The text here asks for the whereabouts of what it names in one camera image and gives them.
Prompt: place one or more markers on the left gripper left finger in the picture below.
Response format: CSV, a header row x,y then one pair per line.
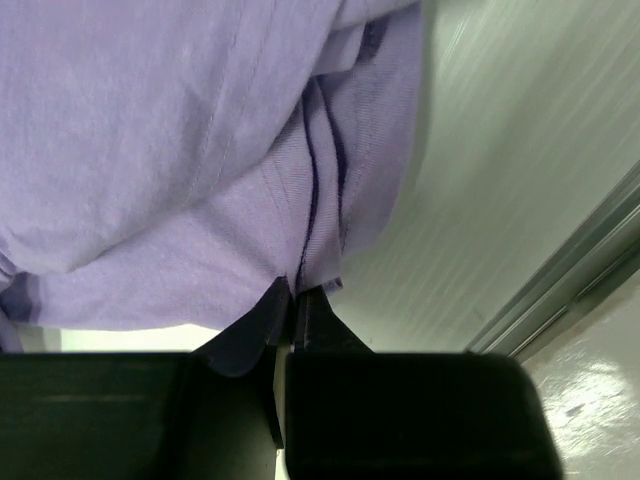
x,y
208,414

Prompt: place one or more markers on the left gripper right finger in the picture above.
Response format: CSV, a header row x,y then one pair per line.
x,y
352,413

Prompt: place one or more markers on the aluminium frame rail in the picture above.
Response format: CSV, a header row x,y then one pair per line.
x,y
604,244

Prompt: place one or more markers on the purple t shirt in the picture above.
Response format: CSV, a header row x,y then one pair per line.
x,y
162,162

